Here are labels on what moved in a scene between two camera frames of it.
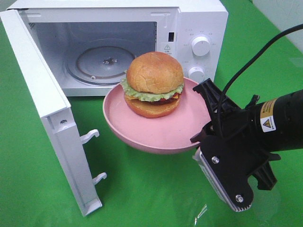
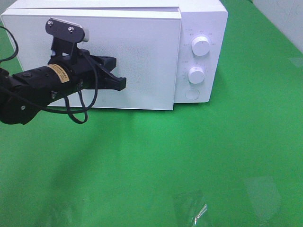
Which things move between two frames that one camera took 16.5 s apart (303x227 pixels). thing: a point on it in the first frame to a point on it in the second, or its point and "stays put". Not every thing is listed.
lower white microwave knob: (196, 74) stays put
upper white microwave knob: (200, 46) stays put
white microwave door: (66, 139) to (146, 41)
